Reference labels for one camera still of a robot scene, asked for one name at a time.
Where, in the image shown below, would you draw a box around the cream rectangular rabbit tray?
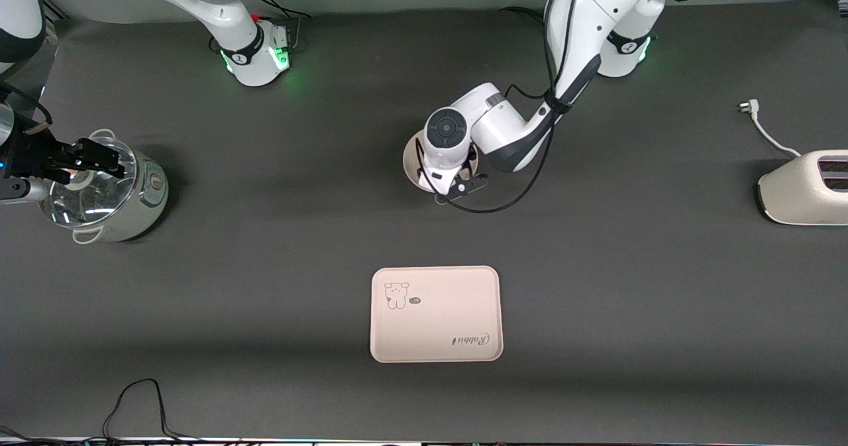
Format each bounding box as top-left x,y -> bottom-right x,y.
370,265 -> 504,364

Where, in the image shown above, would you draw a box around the thin black looped cable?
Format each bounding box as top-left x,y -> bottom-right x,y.
103,378 -> 199,444

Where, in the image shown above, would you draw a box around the dark grey table mat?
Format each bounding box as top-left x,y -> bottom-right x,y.
0,0 -> 848,444

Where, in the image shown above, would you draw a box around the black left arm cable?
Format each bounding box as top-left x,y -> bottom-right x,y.
415,0 -> 585,214

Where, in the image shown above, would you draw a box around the cream toaster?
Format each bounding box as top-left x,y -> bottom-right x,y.
757,150 -> 848,226

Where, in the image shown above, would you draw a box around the white toaster power cable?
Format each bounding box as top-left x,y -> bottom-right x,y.
737,99 -> 803,158

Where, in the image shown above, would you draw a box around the round cream plate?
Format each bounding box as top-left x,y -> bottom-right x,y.
403,128 -> 479,193

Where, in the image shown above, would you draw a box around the black arm base cables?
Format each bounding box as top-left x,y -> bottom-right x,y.
500,7 -> 547,24
248,0 -> 312,49

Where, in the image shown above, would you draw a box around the glass pot lid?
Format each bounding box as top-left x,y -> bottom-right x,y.
38,137 -> 138,228

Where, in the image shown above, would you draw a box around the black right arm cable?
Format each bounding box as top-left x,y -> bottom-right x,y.
0,82 -> 51,133

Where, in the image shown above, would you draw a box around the pale green cooking pot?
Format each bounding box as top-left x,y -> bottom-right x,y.
38,129 -> 170,244

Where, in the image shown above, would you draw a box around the black right arm base cables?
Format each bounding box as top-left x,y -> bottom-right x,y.
248,0 -> 312,49

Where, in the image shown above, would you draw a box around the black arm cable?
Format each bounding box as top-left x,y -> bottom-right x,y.
415,0 -> 585,214
0,82 -> 51,133

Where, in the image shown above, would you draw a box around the black left arm base cables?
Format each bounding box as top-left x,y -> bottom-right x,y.
500,7 -> 547,24

